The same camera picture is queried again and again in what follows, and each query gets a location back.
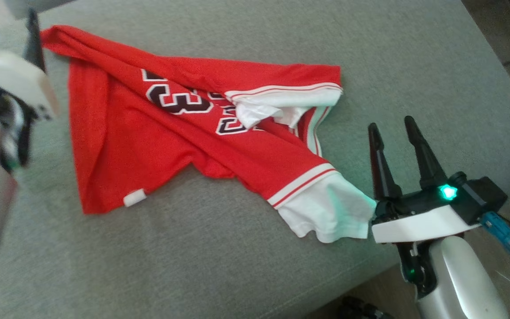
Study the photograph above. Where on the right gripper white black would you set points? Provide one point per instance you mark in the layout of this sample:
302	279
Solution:
414	223

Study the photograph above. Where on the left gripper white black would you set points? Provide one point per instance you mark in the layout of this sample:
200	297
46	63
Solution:
11	79

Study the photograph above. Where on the red white basketball jersey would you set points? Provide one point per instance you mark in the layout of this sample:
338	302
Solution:
148	146

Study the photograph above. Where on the grey black robot base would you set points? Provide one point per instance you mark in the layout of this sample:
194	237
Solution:
361	310

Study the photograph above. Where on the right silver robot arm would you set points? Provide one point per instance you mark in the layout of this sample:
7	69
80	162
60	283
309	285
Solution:
458	283

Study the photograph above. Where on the large grey sofa seat cushion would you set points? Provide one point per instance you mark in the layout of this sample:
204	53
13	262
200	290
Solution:
237	248

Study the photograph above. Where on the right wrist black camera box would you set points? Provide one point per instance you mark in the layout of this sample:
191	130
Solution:
485	197

